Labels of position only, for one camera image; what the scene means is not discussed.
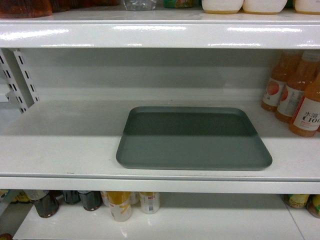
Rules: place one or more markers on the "white lower shelf board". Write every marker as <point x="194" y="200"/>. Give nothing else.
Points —
<point x="74" y="223"/>

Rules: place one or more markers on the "clear water bottle base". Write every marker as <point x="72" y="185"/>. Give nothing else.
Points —
<point x="140" y="5"/>

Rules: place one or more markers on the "yellow can right lower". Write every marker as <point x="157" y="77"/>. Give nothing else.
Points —
<point x="296" y="201"/>

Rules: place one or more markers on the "white jug middle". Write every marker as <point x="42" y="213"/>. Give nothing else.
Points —
<point x="263" y="7"/>

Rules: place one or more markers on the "white slotted shelf upright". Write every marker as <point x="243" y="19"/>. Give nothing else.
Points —
<point x="15" y="87"/>

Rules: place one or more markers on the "white middle shelf board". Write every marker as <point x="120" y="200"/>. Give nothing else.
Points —
<point x="72" y="144"/>

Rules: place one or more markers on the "red brown snack jar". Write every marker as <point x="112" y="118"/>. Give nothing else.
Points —
<point x="24" y="9"/>

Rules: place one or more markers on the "yellow white drink bottle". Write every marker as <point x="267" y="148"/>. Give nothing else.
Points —
<point x="120" y="205"/>

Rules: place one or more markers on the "orange juice bottle front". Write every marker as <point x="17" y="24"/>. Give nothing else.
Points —
<point x="306" y="120"/>

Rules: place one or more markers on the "white jug left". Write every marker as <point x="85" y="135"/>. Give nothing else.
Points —
<point x="221" y="6"/>

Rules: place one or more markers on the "white upper shelf board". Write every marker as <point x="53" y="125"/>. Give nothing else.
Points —
<point x="115" y="27"/>

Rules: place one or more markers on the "white jug right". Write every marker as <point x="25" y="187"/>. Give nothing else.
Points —
<point x="311" y="7"/>

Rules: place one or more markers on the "white jug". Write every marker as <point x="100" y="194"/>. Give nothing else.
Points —
<point x="221" y="6"/>
<point x="311" y="7"/>
<point x="263" y="7"/>

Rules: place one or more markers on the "dark tea bottle right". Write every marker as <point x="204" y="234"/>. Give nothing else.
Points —
<point x="91" y="200"/>

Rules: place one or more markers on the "grey rectangular serving tray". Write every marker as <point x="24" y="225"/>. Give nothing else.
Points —
<point x="191" y="138"/>

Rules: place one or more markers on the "white shelf board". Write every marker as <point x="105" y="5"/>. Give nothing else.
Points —
<point x="115" y="27"/>
<point x="72" y="144"/>
<point x="74" y="223"/>

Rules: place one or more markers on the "white labelled drink bottle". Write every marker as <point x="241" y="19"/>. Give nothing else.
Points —
<point x="149" y="202"/>

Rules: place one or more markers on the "dark tea bottle left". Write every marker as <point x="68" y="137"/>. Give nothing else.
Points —
<point x="45" y="203"/>

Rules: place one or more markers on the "dark tea bottle middle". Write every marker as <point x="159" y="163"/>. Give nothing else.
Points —
<point x="71" y="197"/>

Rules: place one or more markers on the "dark tea bottle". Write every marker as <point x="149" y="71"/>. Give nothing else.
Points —
<point x="71" y="197"/>
<point x="91" y="200"/>
<point x="45" y="203"/>

